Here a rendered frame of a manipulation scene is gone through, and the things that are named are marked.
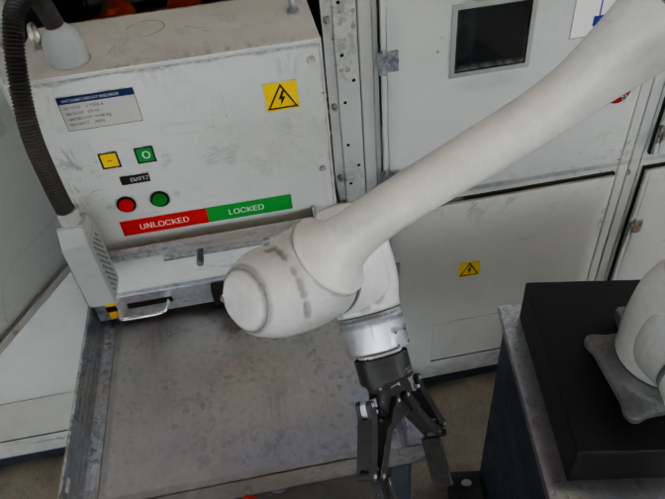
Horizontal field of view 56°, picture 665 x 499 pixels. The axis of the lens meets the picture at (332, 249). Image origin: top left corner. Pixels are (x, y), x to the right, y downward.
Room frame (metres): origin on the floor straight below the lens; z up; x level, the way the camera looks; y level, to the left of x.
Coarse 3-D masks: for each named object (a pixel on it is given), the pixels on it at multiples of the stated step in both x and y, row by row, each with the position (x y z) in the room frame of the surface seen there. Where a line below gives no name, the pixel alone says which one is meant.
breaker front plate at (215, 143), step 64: (192, 64) 0.93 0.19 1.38; (256, 64) 0.94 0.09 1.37; (320, 64) 0.95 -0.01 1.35; (64, 128) 0.91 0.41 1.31; (128, 128) 0.92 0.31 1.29; (192, 128) 0.93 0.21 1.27; (256, 128) 0.94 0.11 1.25; (320, 128) 0.95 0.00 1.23; (128, 192) 0.91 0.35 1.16; (192, 192) 0.92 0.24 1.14; (256, 192) 0.93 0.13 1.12; (320, 192) 0.94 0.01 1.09; (192, 256) 0.91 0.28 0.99
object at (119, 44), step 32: (256, 0) 1.14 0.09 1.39; (96, 32) 1.08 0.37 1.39; (128, 32) 1.06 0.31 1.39; (160, 32) 1.05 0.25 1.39; (192, 32) 1.03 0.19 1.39; (224, 32) 1.02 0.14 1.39; (256, 32) 1.00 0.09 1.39; (288, 32) 0.99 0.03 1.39; (32, 64) 0.97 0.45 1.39; (96, 64) 0.95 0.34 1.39; (128, 64) 0.92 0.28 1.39; (160, 64) 0.92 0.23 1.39
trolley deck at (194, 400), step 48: (144, 336) 0.85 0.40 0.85; (192, 336) 0.84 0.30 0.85; (240, 336) 0.82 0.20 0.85; (336, 336) 0.80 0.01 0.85; (144, 384) 0.73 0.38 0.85; (192, 384) 0.72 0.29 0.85; (240, 384) 0.71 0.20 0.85; (288, 384) 0.69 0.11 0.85; (336, 384) 0.68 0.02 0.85; (144, 432) 0.63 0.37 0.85; (192, 432) 0.62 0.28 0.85; (240, 432) 0.61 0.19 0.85; (288, 432) 0.59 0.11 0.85; (336, 432) 0.58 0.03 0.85; (144, 480) 0.53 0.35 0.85; (192, 480) 0.52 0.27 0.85; (240, 480) 0.51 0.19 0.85; (288, 480) 0.52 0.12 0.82
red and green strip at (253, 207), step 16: (208, 208) 0.92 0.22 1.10; (224, 208) 0.93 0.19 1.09; (240, 208) 0.93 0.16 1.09; (256, 208) 0.93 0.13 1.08; (272, 208) 0.93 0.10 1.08; (288, 208) 0.94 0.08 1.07; (128, 224) 0.91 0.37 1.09; (144, 224) 0.91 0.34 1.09; (160, 224) 0.92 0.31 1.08; (176, 224) 0.92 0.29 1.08; (192, 224) 0.92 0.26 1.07
